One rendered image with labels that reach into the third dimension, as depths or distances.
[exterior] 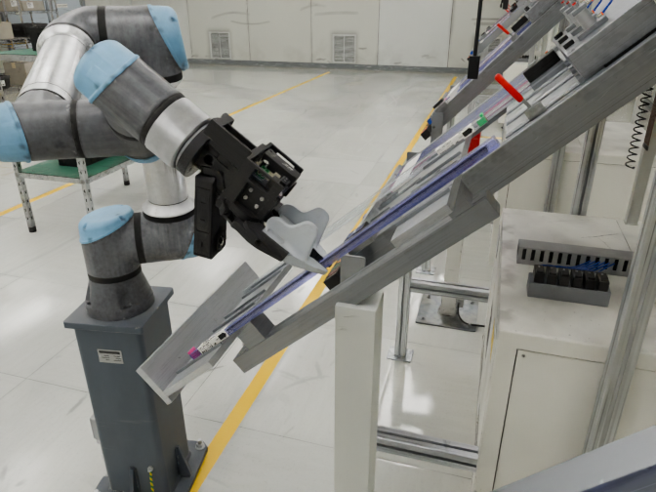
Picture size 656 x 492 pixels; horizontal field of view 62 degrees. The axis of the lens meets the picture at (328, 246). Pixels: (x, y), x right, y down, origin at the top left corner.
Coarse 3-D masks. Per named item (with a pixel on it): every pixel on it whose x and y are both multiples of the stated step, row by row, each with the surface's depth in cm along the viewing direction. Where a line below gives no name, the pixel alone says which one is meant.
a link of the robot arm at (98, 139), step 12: (84, 108) 69; (96, 108) 69; (84, 120) 68; (96, 120) 69; (84, 132) 68; (96, 132) 69; (108, 132) 69; (84, 144) 69; (96, 144) 70; (108, 144) 70; (120, 144) 70; (132, 144) 70; (96, 156) 72; (108, 156) 73; (132, 156) 75; (144, 156) 74; (156, 156) 76
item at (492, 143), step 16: (480, 144) 55; (496, 144) 54; (464, 160) 55; (448, 176) 56; (416, 192) 58; (432, 192) 58; (400, 208) 59; (384, 224) 61; (352, 240) 63; (336, 256) 64; (304, 272) 66; (288, 288) 68; (272, 304) 70; (240, 320) 72; (192, 352) 77
